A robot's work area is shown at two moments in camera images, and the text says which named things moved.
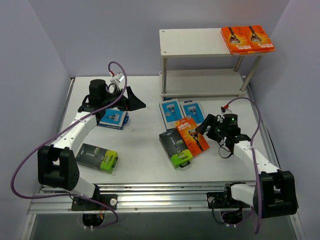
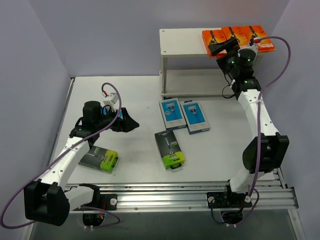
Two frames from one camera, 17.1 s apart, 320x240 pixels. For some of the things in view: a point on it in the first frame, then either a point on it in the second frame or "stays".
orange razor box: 186,127 → 217,35
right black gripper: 211,126 → 230,46
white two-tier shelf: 197,62 stays
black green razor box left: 97,158 stays
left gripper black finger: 132,102 → 128,123
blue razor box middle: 172,112 stays
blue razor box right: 192,109 stays
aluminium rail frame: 136,198 stays
